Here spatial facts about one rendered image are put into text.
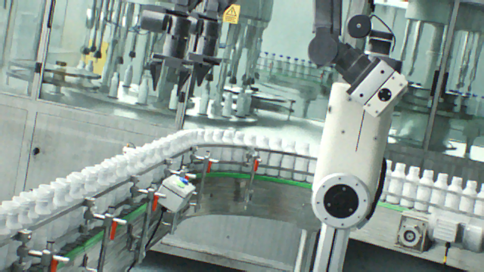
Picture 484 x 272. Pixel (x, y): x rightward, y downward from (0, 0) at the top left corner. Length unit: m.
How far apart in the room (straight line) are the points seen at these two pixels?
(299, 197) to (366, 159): 1.52
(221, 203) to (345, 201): 1.42
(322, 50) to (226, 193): 1.66
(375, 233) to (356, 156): 1.46
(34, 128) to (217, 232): 1.30
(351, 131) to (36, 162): 3.80
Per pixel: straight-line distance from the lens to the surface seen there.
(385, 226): 4.15
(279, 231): 6.01
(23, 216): 2.15
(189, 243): 6.11
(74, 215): 2.48
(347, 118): 2.72
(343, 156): 2.74
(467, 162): 7.84
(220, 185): 4.08
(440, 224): 3.91
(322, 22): 2.58
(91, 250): 2.61
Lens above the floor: 1.62
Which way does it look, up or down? 7 degrees down
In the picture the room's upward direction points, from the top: 11 degrees clockwise
